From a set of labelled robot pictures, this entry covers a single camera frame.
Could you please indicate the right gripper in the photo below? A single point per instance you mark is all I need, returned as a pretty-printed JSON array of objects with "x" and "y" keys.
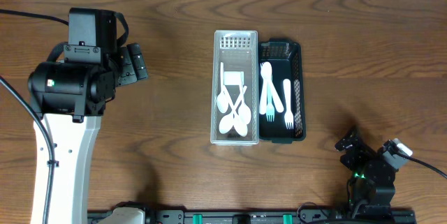
[{"x": 358, "y": 151}]

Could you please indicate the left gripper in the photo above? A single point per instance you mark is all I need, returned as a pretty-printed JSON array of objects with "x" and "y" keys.
[{"x": 133, "y": 63}]

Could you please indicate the white fork short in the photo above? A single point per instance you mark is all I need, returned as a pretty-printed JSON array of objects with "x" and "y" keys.
[{"x": 288, "y": 117}]

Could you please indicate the white spoon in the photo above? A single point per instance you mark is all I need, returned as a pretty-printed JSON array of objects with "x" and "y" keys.
[
  {"x": 226, "y": 124},
  {"x": 222, "y": 102},
  {"x": 266, "y": 74},
  {"x": 238, "y": 124}
]

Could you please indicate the white spoon handle up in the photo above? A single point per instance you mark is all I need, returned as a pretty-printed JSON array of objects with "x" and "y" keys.
[{"x": 244, "y": 111}]

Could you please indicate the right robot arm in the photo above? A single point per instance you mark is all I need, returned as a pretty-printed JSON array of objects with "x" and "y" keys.
[{"x": 371, "y": 186}]

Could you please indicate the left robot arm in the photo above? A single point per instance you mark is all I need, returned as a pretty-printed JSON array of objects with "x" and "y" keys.
[{"x": 69, "y": 93}]

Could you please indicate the black plastic basket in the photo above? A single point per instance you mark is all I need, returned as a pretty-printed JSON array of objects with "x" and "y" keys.
[{"x": 284, "y": 56}]

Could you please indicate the clear plastic basket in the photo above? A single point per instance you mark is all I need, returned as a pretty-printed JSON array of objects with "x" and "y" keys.
[{"x": 238, "y": 50}]

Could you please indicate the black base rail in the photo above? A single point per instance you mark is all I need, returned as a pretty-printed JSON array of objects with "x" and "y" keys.
[{"x": 131, "y": 212}]

